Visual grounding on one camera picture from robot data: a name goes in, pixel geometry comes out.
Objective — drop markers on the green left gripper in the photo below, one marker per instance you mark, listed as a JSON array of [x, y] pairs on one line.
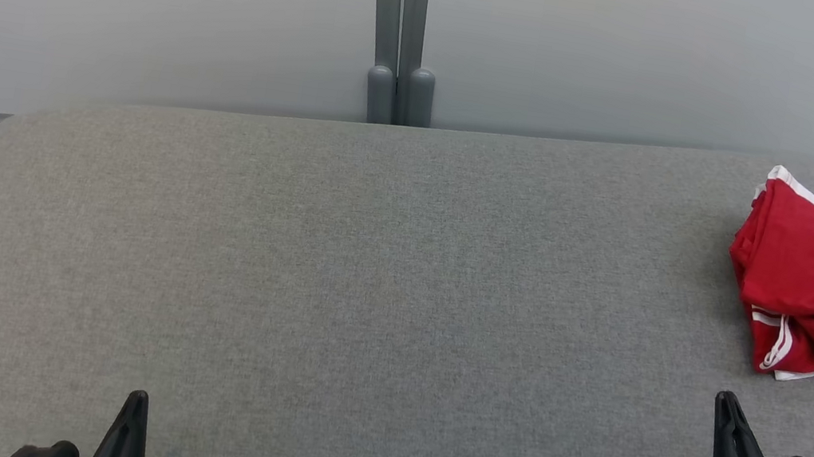
[[46, 453]]

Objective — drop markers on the grey metal partition post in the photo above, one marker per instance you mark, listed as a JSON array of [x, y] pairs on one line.
[[419, 37], [385, 24]]

